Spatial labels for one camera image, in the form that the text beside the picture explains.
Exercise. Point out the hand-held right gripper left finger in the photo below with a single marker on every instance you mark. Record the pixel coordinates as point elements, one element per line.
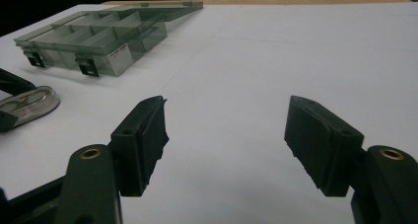
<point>138,148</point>

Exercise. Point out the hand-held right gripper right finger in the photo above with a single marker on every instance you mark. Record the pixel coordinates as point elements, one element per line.
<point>323,145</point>

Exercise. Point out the clear tape roll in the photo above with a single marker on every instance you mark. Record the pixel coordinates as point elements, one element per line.
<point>49,104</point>

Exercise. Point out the smoky translucent plastic compartment box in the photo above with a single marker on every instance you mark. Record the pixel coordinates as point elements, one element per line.
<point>98,36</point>

